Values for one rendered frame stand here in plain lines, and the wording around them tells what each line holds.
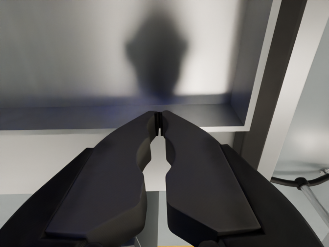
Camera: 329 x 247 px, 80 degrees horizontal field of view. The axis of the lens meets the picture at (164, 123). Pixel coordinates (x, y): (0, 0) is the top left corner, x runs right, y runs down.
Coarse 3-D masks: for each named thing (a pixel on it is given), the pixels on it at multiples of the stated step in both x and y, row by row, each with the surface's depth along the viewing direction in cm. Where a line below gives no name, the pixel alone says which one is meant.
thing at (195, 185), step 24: (168, 120) 11; (168, 144) 9; (192, 144) 9; (216, 144) 9; (192, 168) 8; (216, 168) 8; (168, 192) 7; (192, 192) 7; (216, 192) 7; (240, 192) 7; (168, 216) 7; (192, 216) 6; (216, 216) 6; (240, 216) 6; (192, 240) 7; (216, 240) 6
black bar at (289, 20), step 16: (288, 0) 10; (304, 0) 10; (288, 16) 11; (288, 32) 11; (272, 48) 12; (288, 48) 12; (272, 64) 12; (272, 80) 13; (272, 96) 13; (256, 112) 14; (272, 112) 14; (256, 128) 15; (240, 144) 16; (256, 144) 16; (256, 160) 16
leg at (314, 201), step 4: (300, 188) 130; (304, 188) 127; (308, 188) 126; (304, 192) 127; (308, 192) 124; (312, 192) 124; (308, 196) 123; (312, 196) 121; (312, 200) 120; (316, 200) 119; (312, 204) 119; (316, 204) 117; (320, 204) 116; (316, 208) 116; (320, 208) 115; (324, 208) 114; (320, 212) 114; (324, 212) 112; (328, 212) 112; (320, 216) 114; (324, 216) 111; (328, 216) 110; (324, 220) 111; (328, 220) 109; (328, 224) 108
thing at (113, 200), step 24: (144, 120) 11; (120, 144) 9; (144, 144) 9; (96, 168) 8; (120, 168) 8; (72, 192) 7; (96, 192) 7; (120, 192) 7; (144, 192) 7; (72, 216) 6; (96, 216) 6; (120, 216) 6; (144, 216) 7; (96, 240) 6; (120, 240) 7
